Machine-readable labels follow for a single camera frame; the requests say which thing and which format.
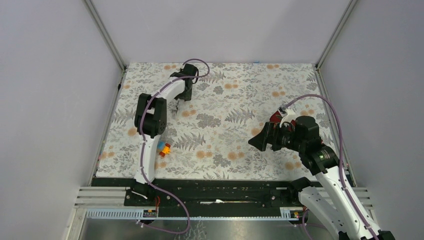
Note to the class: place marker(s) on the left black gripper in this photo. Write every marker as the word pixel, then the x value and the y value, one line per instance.
pixel 185 97

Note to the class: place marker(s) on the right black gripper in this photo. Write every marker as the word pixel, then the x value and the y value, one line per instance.
pixel 268 135

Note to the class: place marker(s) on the dark red cloth napkin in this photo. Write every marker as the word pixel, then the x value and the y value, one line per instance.
pixel 276 117

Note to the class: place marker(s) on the silver fork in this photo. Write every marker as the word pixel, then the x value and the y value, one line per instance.
pixel 174 108

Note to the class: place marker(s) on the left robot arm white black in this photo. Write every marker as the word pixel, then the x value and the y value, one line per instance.
pixel 150 121

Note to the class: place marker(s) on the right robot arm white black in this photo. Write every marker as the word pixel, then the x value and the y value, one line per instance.
pixel 345 218

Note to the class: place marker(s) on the floral patterned tablecloth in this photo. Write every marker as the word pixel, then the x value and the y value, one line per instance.
pixel 209 137

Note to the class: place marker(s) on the colourful toy block car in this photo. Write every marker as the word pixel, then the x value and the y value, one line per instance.
pixel 163 149

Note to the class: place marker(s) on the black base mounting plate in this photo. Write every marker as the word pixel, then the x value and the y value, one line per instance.
pixel 202 198

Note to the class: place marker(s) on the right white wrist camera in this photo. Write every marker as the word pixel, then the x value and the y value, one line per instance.
pixel 287 115

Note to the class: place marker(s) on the left aluminium frame post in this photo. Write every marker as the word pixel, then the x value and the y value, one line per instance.
pixel 97 20

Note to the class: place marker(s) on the aluminium frame post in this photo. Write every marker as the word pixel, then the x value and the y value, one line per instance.
pixel 97 20
pixel 334 36

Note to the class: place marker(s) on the right aluminium frame post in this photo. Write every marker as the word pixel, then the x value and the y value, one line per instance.
pixel 334 36

